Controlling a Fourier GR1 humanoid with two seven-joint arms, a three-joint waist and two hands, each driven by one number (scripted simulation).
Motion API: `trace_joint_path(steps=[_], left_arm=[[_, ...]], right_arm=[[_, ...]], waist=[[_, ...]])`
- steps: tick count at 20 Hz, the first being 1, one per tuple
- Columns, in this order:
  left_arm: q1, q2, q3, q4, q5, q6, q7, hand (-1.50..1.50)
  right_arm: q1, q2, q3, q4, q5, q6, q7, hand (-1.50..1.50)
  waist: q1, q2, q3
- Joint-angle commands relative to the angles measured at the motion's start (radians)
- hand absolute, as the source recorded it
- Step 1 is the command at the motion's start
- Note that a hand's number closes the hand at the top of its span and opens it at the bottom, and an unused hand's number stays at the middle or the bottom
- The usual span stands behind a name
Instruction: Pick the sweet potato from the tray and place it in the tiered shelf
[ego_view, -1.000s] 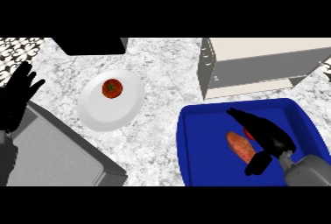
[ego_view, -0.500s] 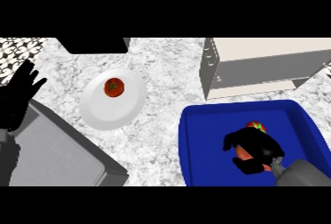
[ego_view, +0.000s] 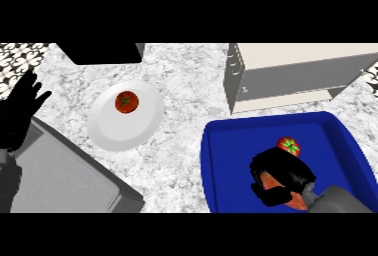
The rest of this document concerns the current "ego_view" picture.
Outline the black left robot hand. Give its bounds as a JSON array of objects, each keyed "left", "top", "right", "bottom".
[{"left": 0, "top": 69, "right": 54, "bottom": 153}]

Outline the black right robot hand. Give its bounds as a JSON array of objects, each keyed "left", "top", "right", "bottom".
[{"left": 249, "top": 147, "right": 318, "bottom": 208}]

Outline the orange sweet potato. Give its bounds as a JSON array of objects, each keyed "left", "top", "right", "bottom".
[{"left": 259, "top": 171, "right": 311, "bottom": 211}]

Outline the blue tray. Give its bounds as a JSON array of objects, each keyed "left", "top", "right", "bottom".
[{"left": 198, "top": 110, "right": 378, "bottom": 214}]

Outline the red tomato with bright leaves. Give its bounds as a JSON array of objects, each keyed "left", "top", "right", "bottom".
[{"left": 275, "top": 136, "right": 303, "bottom": 158}]

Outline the white plate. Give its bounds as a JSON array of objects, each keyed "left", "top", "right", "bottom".
[{"left": 86, "top": 80, "right": 166, "bottom": 153}]

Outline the dark red tomato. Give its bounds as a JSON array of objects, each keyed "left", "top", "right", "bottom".
[{"left": 114, "top": 90, "right": 141, "bottom": 115}]

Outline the black appliance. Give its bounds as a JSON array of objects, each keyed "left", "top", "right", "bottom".
[{"left": 55, "top": 42, "right": 147, "bottom": 66}]

